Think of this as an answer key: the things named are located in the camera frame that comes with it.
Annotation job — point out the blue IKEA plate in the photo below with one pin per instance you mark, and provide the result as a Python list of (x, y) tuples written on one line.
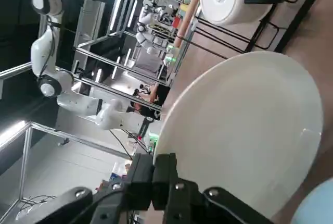
[(317, 203)]

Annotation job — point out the white IKEA plate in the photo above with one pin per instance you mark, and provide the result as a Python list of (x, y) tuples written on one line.
[(247, 130)]

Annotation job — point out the person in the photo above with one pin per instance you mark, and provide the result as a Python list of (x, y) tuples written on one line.
[(162, 93)]

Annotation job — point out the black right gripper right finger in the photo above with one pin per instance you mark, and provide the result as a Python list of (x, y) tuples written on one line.
[(182, 203)]

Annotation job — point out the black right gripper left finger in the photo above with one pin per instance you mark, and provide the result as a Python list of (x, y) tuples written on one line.
[(140, 182)]

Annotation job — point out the wooden dowel rod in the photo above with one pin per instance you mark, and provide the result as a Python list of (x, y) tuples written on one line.
[(186, 23)]

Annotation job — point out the aluminium extrusion frame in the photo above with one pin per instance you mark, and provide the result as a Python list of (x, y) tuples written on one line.
[(104, 60)]

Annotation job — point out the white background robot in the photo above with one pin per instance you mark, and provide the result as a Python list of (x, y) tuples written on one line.
[(145, 34)]

